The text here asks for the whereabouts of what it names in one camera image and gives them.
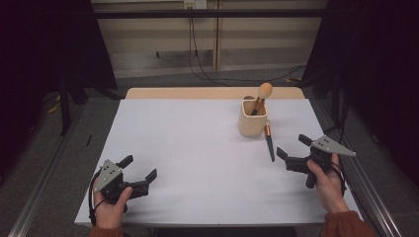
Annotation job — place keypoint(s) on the black horizontal frame bar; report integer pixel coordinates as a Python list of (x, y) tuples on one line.
[(210, 13)]

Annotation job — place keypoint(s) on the white table cover sheet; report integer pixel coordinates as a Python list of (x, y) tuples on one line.
[(204, 164)]

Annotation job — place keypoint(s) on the person's right hand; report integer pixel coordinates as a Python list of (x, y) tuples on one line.
[(329, 191)]

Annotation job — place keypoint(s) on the person's left hand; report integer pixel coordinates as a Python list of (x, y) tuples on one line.
[(110, 214)]

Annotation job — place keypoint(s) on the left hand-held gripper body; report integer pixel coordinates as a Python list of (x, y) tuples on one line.
[(108, 176)]

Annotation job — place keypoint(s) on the white wall socket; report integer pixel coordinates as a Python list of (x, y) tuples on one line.
[(195, 4)]

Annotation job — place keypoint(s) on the round beige powder makeup brush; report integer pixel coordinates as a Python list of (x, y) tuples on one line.
[(262, 97)]

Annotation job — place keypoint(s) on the yellow floor object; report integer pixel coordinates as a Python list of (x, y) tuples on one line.
[(54, 107)]

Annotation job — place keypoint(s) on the beige square brush holder cup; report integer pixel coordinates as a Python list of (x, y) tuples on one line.
[(253, 123)]

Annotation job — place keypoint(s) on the aluminium floor rail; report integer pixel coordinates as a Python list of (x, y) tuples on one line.
[(375, 204), (39, 191)]

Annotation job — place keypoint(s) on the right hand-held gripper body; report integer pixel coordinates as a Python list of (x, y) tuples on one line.
[(329, 144)]

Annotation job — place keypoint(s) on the black curtain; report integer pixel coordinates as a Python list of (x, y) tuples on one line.
[(375, 65), (46, 49)]

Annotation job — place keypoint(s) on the wooden vertical post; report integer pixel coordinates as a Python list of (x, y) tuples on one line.
[(216, 39)]

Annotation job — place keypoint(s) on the black metal stand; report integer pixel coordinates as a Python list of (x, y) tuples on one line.
[(64, 108)]

